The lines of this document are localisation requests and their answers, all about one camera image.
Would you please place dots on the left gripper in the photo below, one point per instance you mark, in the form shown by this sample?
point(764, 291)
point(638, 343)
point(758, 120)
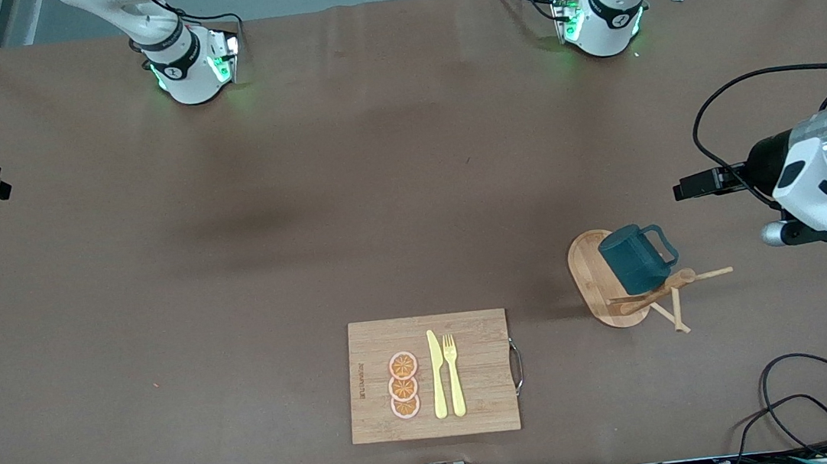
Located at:
point(765, 158)

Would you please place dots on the dark green cup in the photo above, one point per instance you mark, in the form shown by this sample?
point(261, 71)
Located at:
point(632, 263)

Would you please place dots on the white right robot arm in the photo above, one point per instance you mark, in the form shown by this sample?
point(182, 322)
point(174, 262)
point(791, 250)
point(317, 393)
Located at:
point(186, 79)

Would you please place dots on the wooden cup rack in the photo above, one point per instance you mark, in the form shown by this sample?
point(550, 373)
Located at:
point(592, 282)

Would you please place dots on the bamboo cutting board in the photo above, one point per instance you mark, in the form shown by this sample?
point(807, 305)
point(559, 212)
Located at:
point(481, 363)

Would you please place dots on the brown table cover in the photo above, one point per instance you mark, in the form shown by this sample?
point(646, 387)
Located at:
point(238, 319)

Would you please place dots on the yellow plastic fork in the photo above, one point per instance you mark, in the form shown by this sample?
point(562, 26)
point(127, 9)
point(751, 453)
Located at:
point(456, 389)

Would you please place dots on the yellow plastic knife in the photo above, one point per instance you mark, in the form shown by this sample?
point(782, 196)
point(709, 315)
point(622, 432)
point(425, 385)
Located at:
point(439, 383)

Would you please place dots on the orange slice toy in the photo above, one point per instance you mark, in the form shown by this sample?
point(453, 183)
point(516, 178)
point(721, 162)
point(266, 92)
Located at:
point(403, 388)
point(403, 365)

